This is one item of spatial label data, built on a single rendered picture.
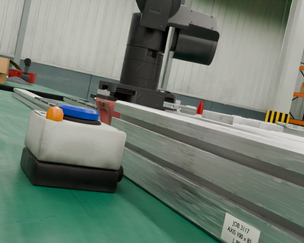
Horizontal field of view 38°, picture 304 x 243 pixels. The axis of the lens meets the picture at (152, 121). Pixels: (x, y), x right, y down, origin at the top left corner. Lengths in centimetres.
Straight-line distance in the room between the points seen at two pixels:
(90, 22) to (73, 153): 1177
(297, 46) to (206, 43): 824
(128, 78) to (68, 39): 1134
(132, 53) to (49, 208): 34
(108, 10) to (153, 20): 1175
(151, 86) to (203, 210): 30
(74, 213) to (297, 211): 16
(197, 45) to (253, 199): 36
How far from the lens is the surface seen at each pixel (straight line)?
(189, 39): 64
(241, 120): 68
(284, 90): 873
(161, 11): 59
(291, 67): 880
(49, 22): 1187
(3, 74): 276
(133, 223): 35
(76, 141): 41
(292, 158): 29
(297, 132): 530
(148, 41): 63
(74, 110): 42
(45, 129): 40
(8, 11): 1171
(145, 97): 62
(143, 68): 63
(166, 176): 43
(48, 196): 38
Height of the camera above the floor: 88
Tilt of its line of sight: 3 degrees down
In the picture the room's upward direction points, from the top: 12 degrees clockwise
